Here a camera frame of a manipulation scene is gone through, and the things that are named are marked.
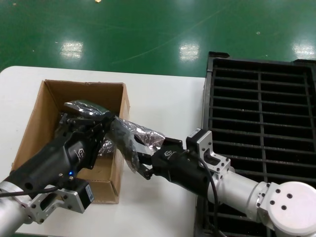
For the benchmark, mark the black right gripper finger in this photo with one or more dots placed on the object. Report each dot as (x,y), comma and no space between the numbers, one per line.
(172,143)
(145,168)

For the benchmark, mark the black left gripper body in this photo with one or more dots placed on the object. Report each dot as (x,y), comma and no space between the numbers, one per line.
(56,160)

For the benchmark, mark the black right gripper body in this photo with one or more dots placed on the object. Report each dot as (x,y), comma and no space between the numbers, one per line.
(180,170)

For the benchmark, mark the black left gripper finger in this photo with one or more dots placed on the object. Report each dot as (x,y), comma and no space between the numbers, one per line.
(98,145)
(81,124)

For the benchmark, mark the grey translucent antistatic bag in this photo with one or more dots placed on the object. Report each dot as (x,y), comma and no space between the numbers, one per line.
(128,130)

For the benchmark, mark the brown cardboard box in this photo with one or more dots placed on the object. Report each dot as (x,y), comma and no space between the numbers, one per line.
(74,91)

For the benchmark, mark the black slotted plastic container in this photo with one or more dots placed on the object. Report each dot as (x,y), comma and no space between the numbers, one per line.
(259,98)

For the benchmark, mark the crumpled silver antistatic bag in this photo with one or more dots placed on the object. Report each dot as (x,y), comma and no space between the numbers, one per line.
(106,146)

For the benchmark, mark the left wrist camera silver bracket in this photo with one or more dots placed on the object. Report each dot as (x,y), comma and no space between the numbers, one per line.
(74,195)

